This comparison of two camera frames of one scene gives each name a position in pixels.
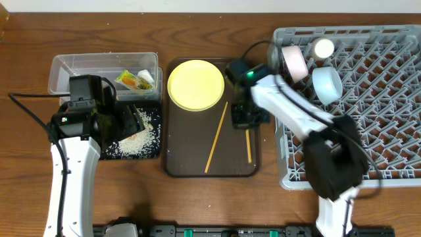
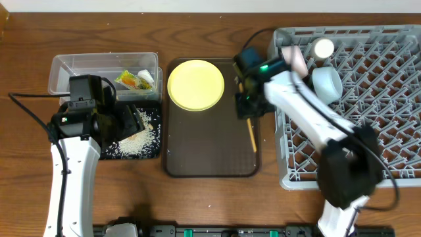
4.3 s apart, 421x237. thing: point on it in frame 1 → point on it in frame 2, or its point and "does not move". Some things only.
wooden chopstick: x=248 y=146 → x=249 y=124
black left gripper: x=132 y=122 does not move
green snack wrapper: x=131 y=80 does not move
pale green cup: x=321 y=49 does not move
